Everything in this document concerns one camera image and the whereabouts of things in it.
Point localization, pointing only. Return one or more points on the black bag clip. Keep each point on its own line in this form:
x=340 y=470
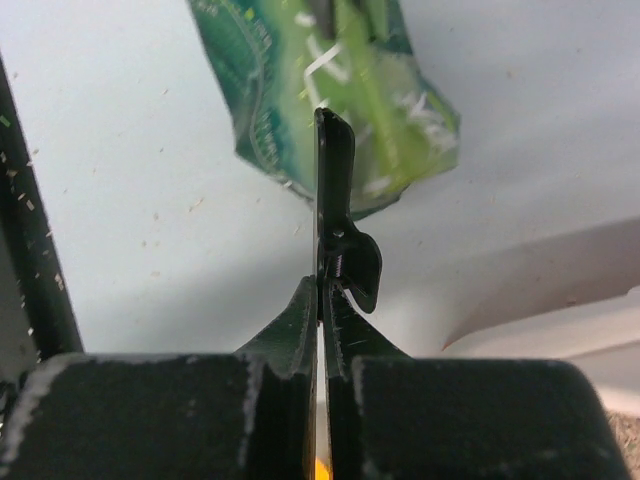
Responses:
x=344 y=256

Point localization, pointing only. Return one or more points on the orange plastic scoop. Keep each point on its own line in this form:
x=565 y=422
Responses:
x=322 y=471

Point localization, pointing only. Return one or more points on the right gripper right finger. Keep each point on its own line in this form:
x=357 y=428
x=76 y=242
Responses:
x=392 y=416

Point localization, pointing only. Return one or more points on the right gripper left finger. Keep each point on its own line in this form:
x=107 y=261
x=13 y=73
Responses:
x=249 y=414

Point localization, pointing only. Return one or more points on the green litter bag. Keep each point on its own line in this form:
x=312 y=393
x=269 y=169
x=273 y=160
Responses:
x=277 y=62

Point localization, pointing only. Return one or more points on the white orange litter box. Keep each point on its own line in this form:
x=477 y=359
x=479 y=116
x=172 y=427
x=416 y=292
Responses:
x=572 y=297

